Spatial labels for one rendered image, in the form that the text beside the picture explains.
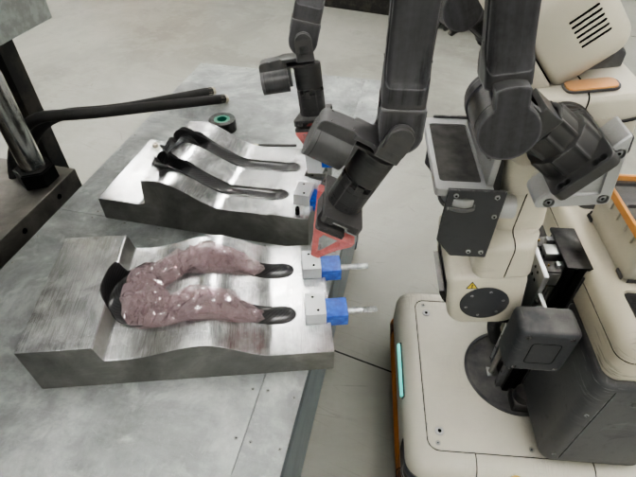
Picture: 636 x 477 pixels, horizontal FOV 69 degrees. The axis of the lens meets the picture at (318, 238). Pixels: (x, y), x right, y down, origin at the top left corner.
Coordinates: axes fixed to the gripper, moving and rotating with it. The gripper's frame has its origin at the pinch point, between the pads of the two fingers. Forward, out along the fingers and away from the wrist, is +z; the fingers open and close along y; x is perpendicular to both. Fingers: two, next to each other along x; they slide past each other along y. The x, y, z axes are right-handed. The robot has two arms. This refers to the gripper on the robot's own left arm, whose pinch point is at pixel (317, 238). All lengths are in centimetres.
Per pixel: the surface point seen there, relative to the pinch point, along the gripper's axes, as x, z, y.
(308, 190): 0.3, 8.6, -23.1
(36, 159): -61, 45, -39
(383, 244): 67, 78, -102
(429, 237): 86, 68, -109
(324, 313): 6.4, 9.5, 6.9
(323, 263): 6.2, 11.1, -6.3
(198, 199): -20.1, 20.7, -20.9
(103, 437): -20.2, 31.9, 27.0
